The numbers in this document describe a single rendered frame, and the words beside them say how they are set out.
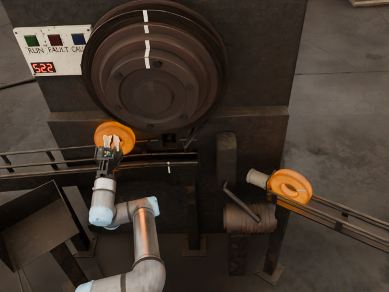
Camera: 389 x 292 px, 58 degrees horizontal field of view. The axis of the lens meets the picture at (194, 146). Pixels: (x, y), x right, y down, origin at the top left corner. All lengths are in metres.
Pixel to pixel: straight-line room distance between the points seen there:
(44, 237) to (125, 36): 0.83
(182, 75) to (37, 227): 0.86
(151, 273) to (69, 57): 0.78
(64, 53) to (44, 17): 0.13
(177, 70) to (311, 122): 1.83
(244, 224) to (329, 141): 1.29
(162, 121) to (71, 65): 0.41
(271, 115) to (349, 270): 1.01
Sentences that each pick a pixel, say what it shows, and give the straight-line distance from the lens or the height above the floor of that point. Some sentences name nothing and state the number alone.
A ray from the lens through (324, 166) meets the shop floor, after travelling 2.44.
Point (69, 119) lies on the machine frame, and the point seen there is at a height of 0.87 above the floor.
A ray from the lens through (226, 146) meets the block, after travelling 1.35.
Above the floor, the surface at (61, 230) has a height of 0.60.
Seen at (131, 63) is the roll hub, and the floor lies 1.24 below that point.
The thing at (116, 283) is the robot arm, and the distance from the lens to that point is 0.99.
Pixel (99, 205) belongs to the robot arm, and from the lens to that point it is 1.21.
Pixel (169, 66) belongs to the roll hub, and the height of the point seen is 1.22.
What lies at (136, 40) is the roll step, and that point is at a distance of 1.05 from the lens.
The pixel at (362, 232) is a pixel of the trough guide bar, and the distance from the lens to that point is 1.33.
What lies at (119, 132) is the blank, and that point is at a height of 0.87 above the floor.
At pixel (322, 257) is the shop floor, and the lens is 2.06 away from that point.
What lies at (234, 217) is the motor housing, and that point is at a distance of 1.48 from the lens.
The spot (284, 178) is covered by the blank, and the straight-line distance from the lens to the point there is 1.32.
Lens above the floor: 1.77
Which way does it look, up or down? 46 degrees down
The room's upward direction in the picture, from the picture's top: 4 degrees counter-clockwise
